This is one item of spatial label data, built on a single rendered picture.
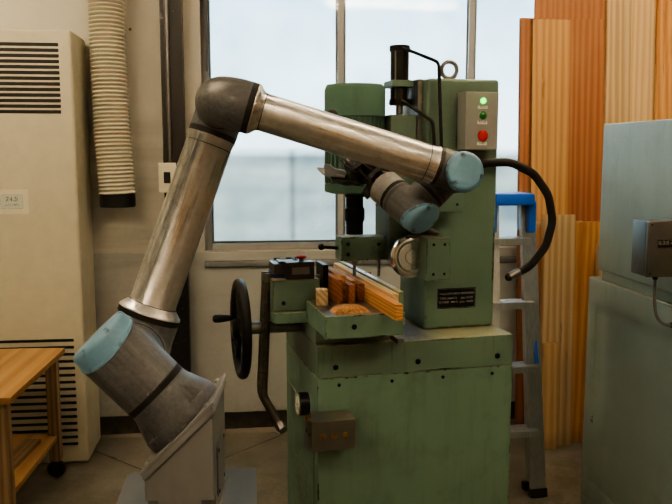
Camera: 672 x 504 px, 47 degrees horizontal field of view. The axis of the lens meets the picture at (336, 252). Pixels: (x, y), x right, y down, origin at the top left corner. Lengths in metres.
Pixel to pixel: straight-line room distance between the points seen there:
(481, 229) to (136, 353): 1.09
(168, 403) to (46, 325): 1.82
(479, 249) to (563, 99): 1.54
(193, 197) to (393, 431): 0.87
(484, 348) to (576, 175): 1.67
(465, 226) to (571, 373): 1.53
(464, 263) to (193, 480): 1.04
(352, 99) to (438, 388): 0.84
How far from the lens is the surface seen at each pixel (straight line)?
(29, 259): 3.42
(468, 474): 2.35
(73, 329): 3.43
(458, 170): 1.76
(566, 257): 3.58
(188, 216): 1.84
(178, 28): 3.54
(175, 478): 1.71
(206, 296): 3.63
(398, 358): 2.15
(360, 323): 2.00
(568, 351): 3.64
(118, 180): 3.42
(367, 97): 2.20
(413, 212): 1.87
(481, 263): 2.32
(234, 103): 1.72
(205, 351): 3.69
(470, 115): 2.21
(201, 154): 1.84
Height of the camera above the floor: 1.31
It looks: 7 degrees down
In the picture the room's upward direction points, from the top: straight up
